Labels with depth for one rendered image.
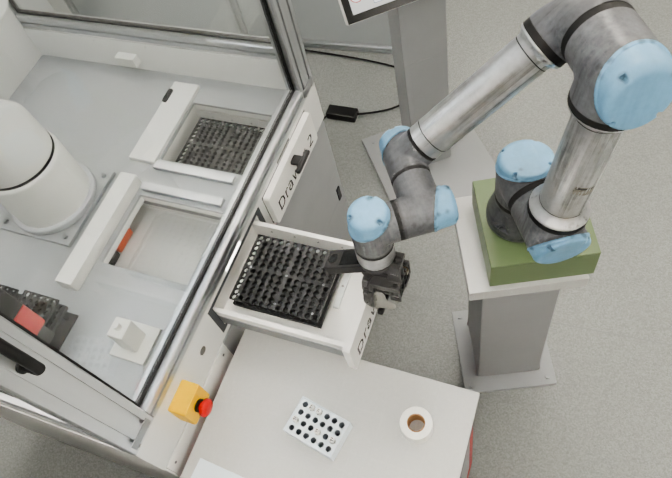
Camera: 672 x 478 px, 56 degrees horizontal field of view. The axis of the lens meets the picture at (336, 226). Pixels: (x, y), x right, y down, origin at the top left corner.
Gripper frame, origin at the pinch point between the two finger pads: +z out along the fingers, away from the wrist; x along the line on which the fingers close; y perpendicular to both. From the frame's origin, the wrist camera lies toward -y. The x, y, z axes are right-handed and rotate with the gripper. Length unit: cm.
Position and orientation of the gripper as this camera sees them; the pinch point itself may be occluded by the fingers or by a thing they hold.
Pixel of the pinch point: (377, 296)
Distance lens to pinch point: 140.4
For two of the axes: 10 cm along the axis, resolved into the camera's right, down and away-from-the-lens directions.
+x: 3.3, -8.3, 4.5
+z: 1.7, 5.2, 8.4
